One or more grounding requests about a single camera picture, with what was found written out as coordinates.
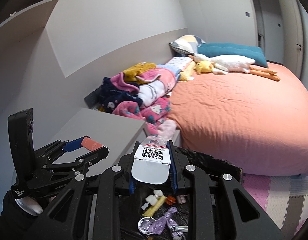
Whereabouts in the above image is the pink eraser block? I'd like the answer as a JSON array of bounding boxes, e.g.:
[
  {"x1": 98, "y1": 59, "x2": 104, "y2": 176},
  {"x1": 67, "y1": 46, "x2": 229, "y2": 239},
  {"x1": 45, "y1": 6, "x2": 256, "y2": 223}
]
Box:
[{"x1": 81, "y1": 137, "x2": 103, "y2": 152}]

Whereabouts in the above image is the white cardboard box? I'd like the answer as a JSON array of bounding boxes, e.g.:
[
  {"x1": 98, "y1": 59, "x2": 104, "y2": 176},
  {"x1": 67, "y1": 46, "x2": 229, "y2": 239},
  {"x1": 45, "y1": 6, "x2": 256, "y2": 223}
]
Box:
[{"x1": 131, "y1": 136, "x2": 171, "y2": 185}]

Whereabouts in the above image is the white tissue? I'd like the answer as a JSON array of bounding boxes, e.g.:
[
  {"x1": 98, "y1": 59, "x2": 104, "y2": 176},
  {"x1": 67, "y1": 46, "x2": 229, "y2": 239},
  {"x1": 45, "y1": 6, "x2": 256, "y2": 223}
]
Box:
[{"x1": 141, "y1": 190, "x2": 163, "y2": 210}]

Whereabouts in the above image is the orange bottle cap piece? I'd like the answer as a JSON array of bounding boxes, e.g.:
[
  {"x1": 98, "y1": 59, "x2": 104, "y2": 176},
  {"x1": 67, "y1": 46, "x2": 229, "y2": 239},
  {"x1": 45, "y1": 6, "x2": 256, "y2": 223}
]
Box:
[{"x1": 165, "y1": 196, "x2": 176, "y2": 206}]

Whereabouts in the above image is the purple plastic bag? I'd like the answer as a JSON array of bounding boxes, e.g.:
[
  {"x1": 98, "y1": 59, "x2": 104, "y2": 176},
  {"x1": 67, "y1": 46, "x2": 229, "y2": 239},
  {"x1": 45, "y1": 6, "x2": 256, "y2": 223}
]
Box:
[{"x1": 150, "y1": 207, "x2": 183, "y2": 238}]

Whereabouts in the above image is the white green plastic bottle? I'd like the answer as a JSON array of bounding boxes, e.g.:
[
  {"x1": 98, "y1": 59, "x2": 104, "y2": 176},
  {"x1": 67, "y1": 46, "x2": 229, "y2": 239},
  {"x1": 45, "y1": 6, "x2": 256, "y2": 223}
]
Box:
[{"x1": 176, "y1": 195, "x2": 187, "y2": 204}]

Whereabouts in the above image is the gold foil cup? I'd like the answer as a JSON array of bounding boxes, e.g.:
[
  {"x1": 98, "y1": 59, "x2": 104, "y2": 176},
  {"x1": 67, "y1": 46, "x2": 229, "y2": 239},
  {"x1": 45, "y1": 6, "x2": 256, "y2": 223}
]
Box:
[{"x1": 138, "y1": 217, "x2": 156, "y2": 235}]

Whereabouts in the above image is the grey snack wrapper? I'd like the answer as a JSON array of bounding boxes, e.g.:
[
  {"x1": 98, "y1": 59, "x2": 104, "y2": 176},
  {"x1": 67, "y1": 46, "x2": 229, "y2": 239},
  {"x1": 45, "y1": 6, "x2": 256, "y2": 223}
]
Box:
[{"x1": 169, "y1": 225, "x2": 188, "y2": 232}]

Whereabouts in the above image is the black lined trash bin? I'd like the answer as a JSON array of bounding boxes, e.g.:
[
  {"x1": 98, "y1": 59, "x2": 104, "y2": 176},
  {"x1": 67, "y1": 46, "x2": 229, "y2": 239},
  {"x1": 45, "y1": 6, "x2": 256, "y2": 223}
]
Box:
[{"x1": 120, "y1": 147, "x2": 242, "y2": 239}]

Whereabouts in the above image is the white gloved left hand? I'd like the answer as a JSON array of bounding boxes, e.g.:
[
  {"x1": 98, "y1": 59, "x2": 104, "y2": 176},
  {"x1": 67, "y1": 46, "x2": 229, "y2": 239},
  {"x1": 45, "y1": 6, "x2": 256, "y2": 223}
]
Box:
[{"x1": 15, "y1": 196, "x2": 56, "y2": 216}]

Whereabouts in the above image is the pile of pink blankets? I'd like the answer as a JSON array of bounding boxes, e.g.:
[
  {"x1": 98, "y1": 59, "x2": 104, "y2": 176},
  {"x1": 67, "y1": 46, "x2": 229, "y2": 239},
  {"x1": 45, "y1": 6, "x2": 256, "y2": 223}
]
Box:
[{"x1": 94, "y1": 57, "x2": 195, "y2": 141}]

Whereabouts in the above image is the bed with orange cover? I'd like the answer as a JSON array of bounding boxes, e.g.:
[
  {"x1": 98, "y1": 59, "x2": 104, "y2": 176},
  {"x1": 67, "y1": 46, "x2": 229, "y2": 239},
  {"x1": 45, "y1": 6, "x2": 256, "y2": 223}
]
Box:
[{"x1": 169, "y1": 63, "x2": 308, "y2": 176}]

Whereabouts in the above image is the yellow duck plush toy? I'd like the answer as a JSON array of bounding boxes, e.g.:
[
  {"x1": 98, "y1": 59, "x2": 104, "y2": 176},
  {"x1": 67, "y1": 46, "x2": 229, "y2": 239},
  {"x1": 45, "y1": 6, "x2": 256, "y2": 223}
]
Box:
[{"x1": 195, "y1": 60, "x2": 214, "y2": 75}]

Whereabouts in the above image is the white goose plush toy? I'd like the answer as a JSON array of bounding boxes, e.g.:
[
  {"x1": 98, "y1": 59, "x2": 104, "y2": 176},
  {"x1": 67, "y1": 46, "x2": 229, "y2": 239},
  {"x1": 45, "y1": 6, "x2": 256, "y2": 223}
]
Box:
[{"x1": 188, "y1": 54, "x2": 280, "y2": 81}]

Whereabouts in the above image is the pink grey foam floor mat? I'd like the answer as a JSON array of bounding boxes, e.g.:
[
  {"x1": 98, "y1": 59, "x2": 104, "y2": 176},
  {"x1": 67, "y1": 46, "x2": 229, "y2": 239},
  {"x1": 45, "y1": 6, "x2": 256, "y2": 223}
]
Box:
[{"x1": 242, "y1": 174, "x2": 308, "y2": 239}]

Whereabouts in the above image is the teal cushion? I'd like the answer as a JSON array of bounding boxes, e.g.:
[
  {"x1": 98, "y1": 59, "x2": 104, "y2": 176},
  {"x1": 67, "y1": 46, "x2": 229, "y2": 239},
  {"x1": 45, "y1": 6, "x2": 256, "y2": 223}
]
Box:
[{"x1": 197, "y1": 43, "x2": 268, "y2": 68}]

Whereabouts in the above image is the patterned grey white pillow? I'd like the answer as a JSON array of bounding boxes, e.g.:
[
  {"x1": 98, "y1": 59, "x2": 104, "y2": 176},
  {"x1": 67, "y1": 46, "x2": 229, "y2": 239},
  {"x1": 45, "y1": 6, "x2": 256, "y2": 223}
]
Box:
[{"x1": 169, "y1": 35, "x2": 206, "y2": 55}]

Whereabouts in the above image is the white room door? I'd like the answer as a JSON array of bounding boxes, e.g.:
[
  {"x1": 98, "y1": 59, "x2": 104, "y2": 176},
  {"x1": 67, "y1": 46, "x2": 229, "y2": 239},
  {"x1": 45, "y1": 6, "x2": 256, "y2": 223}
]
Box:
[{"x1": 252, "y1": 0, "x2": 303, "y2": 78}]

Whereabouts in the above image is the black wall socket panel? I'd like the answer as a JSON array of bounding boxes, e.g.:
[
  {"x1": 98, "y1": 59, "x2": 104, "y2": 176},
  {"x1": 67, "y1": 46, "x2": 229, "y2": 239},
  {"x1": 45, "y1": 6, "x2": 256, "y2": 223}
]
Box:
[{"x1": 84, "y1": 87, "x2": 101, "y2": 109}]

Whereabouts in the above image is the white wall shelf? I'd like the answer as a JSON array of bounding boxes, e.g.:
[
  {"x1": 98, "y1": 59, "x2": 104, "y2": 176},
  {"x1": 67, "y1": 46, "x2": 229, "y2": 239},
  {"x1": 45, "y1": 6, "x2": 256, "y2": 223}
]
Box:
[{"x1": 0, "y1": 0, "x2": 58, "y2": 56}]

